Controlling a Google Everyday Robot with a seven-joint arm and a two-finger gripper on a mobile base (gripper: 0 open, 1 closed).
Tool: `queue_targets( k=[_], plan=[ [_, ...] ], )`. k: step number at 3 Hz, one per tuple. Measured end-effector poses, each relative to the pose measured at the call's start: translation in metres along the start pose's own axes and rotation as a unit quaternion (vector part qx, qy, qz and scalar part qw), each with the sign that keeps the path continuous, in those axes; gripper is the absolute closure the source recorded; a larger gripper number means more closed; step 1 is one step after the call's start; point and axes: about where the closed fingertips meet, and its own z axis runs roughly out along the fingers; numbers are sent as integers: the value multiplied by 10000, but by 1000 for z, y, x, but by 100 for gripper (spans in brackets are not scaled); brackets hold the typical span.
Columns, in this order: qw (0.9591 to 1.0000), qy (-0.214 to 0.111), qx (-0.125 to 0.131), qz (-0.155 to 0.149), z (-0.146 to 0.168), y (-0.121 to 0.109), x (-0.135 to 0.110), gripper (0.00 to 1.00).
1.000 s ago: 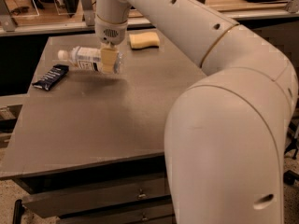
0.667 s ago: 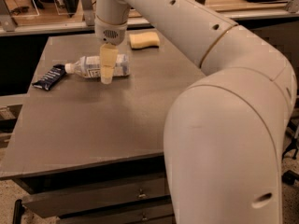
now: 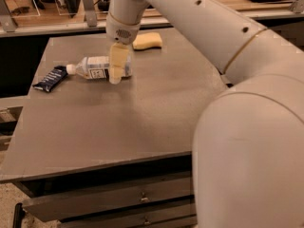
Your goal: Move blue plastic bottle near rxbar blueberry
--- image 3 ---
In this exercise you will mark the grey drawer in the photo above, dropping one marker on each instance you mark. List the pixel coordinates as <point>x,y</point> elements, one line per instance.
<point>168,215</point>
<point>109,197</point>

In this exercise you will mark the clear plastic water bottle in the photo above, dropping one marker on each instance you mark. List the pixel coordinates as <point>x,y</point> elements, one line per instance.
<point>97,67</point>

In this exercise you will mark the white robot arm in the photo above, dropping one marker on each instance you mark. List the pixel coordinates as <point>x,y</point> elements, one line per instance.
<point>248,161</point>

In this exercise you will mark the lower grey drawer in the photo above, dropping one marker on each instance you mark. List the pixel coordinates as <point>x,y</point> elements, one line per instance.
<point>168,215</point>

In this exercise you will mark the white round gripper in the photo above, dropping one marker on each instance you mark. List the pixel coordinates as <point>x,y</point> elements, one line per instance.
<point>122,32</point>

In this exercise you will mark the yellow sponge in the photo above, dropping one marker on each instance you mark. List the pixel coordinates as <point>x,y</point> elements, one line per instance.
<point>147,41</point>

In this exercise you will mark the grey metal railing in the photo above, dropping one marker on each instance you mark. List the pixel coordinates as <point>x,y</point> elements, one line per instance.
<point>37,15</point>

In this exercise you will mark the grey drawer cabinet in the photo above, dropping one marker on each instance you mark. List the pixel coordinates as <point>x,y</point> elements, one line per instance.
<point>90,133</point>

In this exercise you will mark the dark blue rxbar wrapper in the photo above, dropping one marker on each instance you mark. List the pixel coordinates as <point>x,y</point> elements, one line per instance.
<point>52,79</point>

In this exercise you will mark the upper grey drawer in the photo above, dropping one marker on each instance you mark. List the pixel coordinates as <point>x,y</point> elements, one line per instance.
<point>109,197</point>

